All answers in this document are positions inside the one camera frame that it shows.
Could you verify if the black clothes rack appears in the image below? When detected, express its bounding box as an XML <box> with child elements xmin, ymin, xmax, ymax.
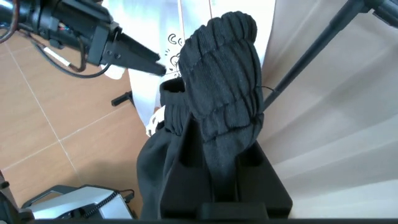
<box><xmin>110</xmin><ymin>0</ymin><xmax>398</xmax><ymax>112</ymax></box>

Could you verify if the white garment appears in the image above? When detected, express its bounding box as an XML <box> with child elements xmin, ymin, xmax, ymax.
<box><xmin>101</xmin><ymin>0</ymin><xmax>277</xmax><ymax>138</ymax></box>

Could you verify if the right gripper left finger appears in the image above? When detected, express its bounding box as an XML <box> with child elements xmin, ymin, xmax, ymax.
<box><xmin>160</xmin><ymin>118</ymin><xmax>216</xmax><ymax>219</ymax></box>

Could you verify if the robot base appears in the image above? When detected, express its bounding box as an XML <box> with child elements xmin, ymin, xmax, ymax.
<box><xmin>0</xmin><ymin>169</ymin><xmax>137</xmax><ymax>220</ymax></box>

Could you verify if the black cable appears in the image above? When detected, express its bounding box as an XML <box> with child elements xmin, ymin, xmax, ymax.
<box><xmin>30</xmin><ymin>39</ymin><xmax>112</xmax><ymax>79</ymax></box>

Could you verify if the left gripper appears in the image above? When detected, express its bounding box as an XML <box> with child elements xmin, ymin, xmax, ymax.
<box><xmin>30</xmin><ymin>0</ymin><xmax>168</xmax><ymax>77</ymax></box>

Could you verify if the black garment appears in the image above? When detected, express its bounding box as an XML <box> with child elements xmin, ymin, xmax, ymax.
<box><xmin>136</xmin><ymin>11</ymin><xmax>266</xmax><ymax>219</ymax></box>

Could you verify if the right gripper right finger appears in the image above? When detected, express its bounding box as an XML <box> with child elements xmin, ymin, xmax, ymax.
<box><xmin>236</xmin><ymin>141</ymin><xmax>294</xmax><ymax>219</ymax></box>

